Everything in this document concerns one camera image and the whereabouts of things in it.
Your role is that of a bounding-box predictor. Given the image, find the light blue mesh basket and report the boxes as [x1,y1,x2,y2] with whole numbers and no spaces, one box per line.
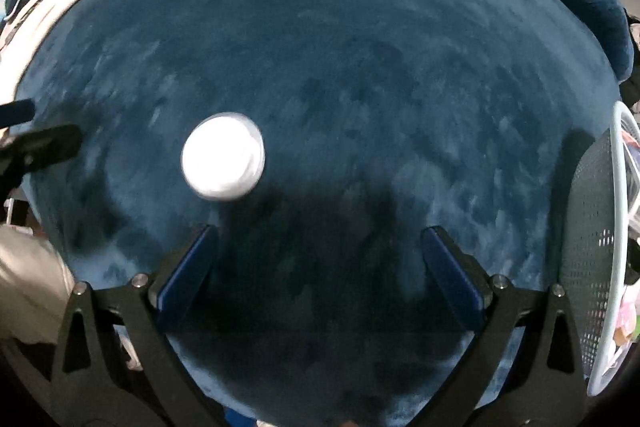
[557,101,640,398]

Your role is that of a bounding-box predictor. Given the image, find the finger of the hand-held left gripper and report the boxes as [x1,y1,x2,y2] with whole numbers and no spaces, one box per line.
[0,99,36,128]
[0,124,83,205]

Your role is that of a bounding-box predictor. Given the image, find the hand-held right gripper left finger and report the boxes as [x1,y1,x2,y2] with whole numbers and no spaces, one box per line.
[50,224,226,427]

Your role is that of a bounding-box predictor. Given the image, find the blue velvet bed cover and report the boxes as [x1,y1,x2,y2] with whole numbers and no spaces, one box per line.
[17,0,623,427]

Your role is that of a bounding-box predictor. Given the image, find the beige cloth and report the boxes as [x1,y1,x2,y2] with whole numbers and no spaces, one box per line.
[0,224,77,345]

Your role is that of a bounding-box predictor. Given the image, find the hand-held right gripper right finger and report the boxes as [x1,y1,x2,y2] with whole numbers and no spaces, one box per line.
[420,226,587,427]

